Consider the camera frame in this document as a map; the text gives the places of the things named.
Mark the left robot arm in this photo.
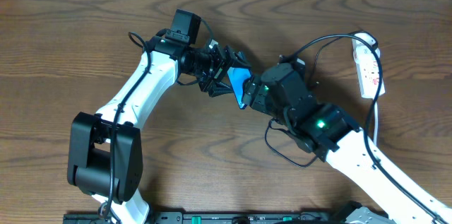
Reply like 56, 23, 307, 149
67, 9, 251, 223

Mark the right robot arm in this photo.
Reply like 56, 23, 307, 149
240, 63, 451, 223

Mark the white power strip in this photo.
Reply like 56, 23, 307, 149
352, 39, 380, 99

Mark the white power strip cord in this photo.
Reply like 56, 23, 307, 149
371, 97, 380, 146

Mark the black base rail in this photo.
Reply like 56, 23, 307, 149
62, 201, 389, 224

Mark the black USB charging cable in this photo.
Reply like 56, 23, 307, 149
264, 31, 379, 168

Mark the Samsung Galaxy smartphone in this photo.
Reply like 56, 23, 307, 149
227, 67, 251, 110

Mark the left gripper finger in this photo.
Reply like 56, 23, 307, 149
208, 81, 234, 98
225, 45, 251, 69

